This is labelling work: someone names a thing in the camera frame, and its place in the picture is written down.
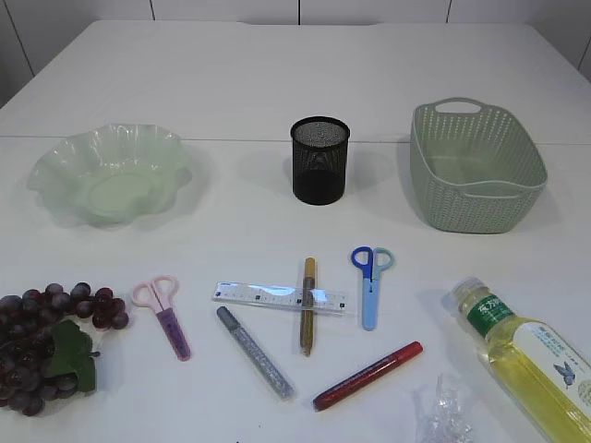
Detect clear plastic sheet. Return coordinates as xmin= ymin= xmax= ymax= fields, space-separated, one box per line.
xmin=413 ymin=373 xmax=475 ymax=442

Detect purple grape bunch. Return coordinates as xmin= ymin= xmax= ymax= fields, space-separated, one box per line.
xmin=1 ymin=281 xmax=129 ymax=416

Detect yellow tea bottle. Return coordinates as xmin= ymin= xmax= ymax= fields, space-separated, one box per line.
xmin=442 ymin=277 xmax=590 ymax=442

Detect black mesh pen holder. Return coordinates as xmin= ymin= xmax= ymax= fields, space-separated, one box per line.
xmin=290 ymin=115 xmax=350 ymax=206

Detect clear plastic ruler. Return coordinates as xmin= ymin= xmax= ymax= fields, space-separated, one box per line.
xmin=211 ymin=281 xmax=356 ymax=316

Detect gold glitter pen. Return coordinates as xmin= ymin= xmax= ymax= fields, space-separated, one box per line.
xmin=299 ymin=257 xmax=316 ymax=357

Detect silver glitter pen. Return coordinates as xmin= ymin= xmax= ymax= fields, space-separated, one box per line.
xmin=216 ymin=306 xmax=295 ymax=401

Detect red glitter pen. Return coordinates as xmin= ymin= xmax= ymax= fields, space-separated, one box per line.
xmin=312 ymin=341 xmax=424 ymax=412

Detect green wavy glass plate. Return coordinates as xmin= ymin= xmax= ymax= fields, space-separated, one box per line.
xmin=27 ymin=124 xmax=192 ymax=226

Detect green woven plastic basket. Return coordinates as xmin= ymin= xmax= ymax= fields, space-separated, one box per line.
xmin=410 ymin=97 xmax=548 ymax=234

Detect blue safety scissors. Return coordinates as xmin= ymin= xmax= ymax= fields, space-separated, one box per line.
xmin=351 ymin=246 xmax=395 ymax=331

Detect pink purple safety scissors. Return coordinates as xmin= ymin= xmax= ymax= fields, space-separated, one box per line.
xmin=131 ymin=275 xmax=191 ymax=362

